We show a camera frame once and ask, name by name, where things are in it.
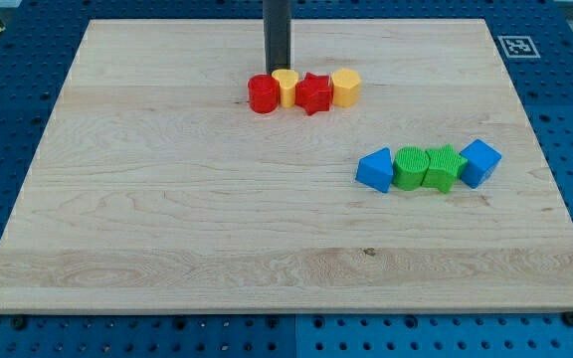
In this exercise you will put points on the yellow heart block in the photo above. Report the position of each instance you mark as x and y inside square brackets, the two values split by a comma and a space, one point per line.
[287, 80]

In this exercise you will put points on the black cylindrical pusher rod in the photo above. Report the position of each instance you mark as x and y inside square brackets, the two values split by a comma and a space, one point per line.
[277, 34]

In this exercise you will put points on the yellow hexagon block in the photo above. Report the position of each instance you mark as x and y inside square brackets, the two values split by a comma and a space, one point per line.
[346, 85]

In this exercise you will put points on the green cylinder block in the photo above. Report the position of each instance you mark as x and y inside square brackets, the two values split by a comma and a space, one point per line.
[410, 166]

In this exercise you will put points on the red cylinder block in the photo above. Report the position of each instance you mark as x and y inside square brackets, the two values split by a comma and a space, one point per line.
[263, 93]

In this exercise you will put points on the blue cube block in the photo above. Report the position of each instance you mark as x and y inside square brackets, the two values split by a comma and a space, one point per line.
[481, 162]

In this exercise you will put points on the green star block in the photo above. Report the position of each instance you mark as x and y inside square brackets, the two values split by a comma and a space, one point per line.
[446, 166]

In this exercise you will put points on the blue triangle block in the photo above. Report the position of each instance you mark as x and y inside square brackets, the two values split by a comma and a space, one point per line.
[376, 170]

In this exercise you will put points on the wooden board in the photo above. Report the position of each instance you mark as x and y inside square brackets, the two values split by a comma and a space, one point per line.
[156, 190]

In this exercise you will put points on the red star block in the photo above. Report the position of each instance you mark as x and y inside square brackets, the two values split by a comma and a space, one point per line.
[313, 93]

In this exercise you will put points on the white fiducial marker tag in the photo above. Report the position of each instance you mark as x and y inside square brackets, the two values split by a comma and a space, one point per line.
[518, 47]

